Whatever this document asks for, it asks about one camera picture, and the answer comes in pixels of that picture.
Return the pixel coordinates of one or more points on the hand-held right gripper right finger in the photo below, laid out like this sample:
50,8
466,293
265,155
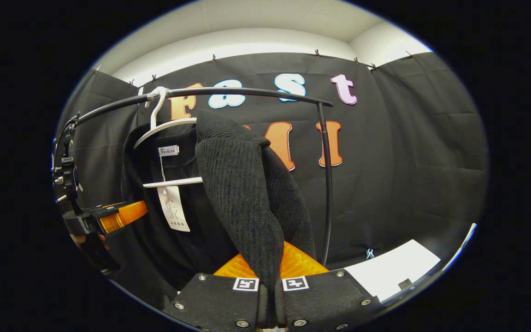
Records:
325,299

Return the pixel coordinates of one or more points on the white plastic hanger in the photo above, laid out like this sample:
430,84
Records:
173,182

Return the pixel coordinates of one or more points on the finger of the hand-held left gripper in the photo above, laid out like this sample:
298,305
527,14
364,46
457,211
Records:
122,216
97,256

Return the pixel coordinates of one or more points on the small blue clip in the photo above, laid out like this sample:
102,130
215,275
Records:
369,253

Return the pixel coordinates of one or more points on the black backdrop cloth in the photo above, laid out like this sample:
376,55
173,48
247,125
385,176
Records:
408,161

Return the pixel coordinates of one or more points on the black knit sweater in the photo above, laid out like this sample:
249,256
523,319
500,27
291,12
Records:
238,184

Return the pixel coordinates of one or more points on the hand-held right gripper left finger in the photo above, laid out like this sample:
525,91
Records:
215,299

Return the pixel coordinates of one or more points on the black clothes rack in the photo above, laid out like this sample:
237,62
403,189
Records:
247,91

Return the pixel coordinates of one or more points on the white cabinet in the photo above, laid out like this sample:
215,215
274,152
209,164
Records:
394,269

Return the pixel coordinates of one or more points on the white paper hang tag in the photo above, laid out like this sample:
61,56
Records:
173,210

